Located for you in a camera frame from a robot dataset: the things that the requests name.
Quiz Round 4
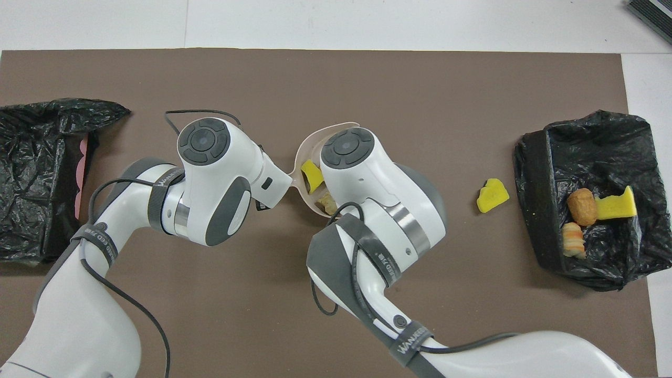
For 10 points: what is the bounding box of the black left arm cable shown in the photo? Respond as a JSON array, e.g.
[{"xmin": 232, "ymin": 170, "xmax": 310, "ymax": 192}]
[{"xmin": 79, "ymin": 109, "xmax": 243, "ymax": 378}]

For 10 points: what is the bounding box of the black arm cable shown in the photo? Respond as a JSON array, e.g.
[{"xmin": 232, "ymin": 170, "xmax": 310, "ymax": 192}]
[
  {"xmin": 310, "ymin": 202, "xmax": 521, "ymax": 355},
  {"xmin": 79, "ymin": 109, "xmax": 243, "ymax": 378}
]

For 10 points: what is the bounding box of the small golden croissant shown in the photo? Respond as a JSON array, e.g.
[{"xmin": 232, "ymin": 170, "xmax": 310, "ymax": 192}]
[{"xmin": 561, "ymin": 222, "xmax": 586, "ymax": 259}]

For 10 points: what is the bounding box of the tan bread chunk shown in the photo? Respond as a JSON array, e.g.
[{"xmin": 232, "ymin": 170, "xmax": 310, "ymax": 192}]
[{"xmin": 315, "ymin": 192, "xmax": 338, "ymax": 216}]

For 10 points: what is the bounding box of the brown table mat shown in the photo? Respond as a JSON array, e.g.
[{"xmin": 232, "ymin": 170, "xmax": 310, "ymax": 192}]
[{"xmin": 0, "ymin": 48, "xmax": 658, "ymax": 378}]

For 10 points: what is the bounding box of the brown round bun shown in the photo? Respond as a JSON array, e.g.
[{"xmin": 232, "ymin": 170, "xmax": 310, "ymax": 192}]
[{"xmin": 567, "ymin": 188, "xmax": 599, "ymax": 227}]

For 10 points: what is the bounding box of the black ribbed panel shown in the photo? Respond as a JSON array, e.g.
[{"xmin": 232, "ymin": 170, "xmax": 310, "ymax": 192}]
[{"xmin": 626, "ymin": 0, "xmax": 672, "ymax": 45}]

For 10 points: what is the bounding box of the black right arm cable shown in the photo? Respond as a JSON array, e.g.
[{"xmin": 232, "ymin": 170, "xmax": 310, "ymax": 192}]
[{"xmin": 310, "ymin": 202, "xmax": 521, "ymax": 355}]

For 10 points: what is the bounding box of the notched yellow sponge piece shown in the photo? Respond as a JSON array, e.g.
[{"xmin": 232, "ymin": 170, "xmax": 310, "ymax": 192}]
[{"xmin": 595, "ymin": 186, "xmax": 638, "ymax": 221}]

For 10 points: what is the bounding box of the pink bin with black bag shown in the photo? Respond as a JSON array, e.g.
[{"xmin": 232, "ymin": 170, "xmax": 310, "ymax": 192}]
[{"xmin": 0, "ymin": 98, "xmax": 131, "ymax": 265}]

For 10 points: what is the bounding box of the beige plastic dustpan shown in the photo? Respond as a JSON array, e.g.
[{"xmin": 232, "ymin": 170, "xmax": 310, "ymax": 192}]
[{"xmin": 288, "ymin": 122, "xmax": 363, "ymax": 217}]

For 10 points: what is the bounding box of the bin lined with black bag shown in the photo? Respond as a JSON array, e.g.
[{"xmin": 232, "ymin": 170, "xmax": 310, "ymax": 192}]
[{"xmin": 513, "ymin": 110, "xmax": 672, "ymax": 292}]

